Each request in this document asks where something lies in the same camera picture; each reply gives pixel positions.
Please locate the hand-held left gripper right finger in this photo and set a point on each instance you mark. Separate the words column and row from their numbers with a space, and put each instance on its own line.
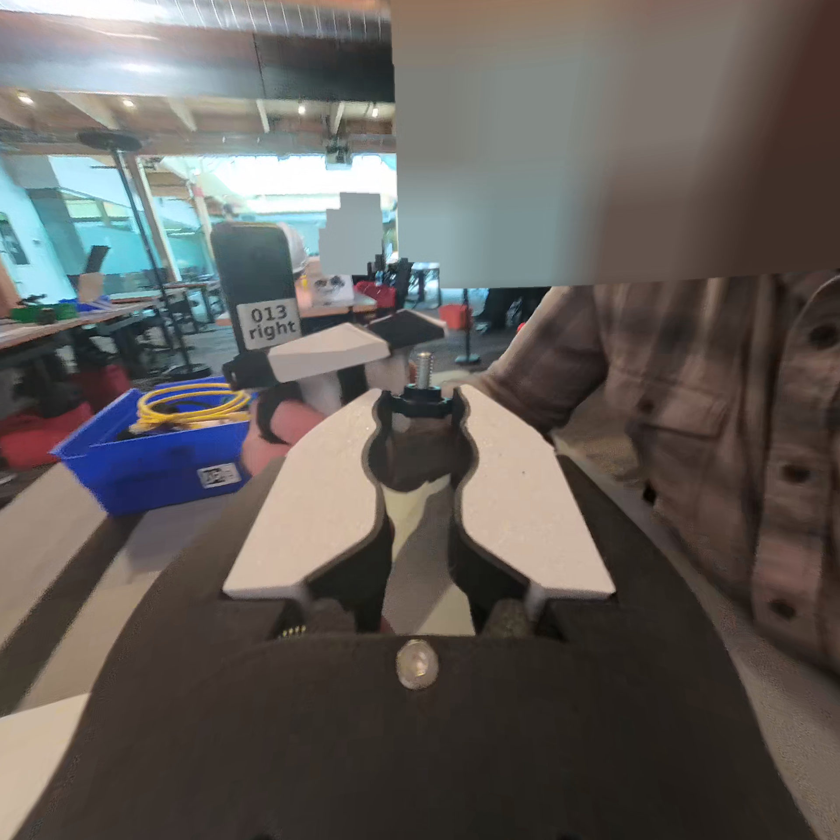
column 531, row 512

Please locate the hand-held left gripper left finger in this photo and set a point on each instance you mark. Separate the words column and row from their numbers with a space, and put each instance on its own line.
column 308, row 512

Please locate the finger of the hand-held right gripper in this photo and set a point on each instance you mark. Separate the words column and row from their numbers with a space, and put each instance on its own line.
column 407, row 327
column 321, row 354

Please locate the small black spring part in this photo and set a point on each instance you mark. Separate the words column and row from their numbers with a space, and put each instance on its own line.
column 420, row 403

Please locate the blue plastic bin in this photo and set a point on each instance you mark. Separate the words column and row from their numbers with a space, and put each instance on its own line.
column 144, row 472

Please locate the person's right forearm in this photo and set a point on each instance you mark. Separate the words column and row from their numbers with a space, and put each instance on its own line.
column 538, row 367

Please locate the person's right hand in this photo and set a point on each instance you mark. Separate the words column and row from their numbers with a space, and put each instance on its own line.
column 295, row 423

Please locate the red office chair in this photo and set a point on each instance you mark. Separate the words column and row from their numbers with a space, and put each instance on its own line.
column 374, row 295

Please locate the wooden work table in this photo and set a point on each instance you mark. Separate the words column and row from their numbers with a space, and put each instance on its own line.
column 341, row 312

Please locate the white hard hat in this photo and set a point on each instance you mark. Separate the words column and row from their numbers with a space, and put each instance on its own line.
column 296, row 249

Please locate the small red bin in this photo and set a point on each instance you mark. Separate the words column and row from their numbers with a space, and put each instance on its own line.
column 454, row 317

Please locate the white product box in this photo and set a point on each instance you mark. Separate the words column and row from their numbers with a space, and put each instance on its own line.
column 331, row 289

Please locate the black pole stand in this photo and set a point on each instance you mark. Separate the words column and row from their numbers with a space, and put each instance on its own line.
column 141, row 229

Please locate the ceiling projector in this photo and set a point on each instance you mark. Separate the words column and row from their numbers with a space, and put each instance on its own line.
column 338, row 157

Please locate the small black board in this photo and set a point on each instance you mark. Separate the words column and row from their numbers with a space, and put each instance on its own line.
column 98, row 258

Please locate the small tan board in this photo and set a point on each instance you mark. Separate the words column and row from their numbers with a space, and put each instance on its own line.
column 90, row 285

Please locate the red storage box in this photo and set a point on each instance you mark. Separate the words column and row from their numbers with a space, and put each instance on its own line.
column 105, row 387
column 39, row 439

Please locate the long wooden desk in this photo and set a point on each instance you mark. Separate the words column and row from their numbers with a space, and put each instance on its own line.
column 65, row 328

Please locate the person's plaid shirt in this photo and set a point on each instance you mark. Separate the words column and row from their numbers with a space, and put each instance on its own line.
column 722, row 459

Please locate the green bin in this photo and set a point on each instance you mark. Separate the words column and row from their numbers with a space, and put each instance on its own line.
column 39, row 313

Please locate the black stanchion post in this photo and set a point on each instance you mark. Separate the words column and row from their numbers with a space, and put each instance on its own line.
column 467, row 328

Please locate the wall poster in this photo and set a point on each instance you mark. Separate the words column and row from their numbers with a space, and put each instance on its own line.
column 13, row 243

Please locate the silver ventilation duct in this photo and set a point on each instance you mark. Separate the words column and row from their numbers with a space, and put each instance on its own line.
column 295, row 13

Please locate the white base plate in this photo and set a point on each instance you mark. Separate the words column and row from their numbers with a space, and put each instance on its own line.
column 33, row 754

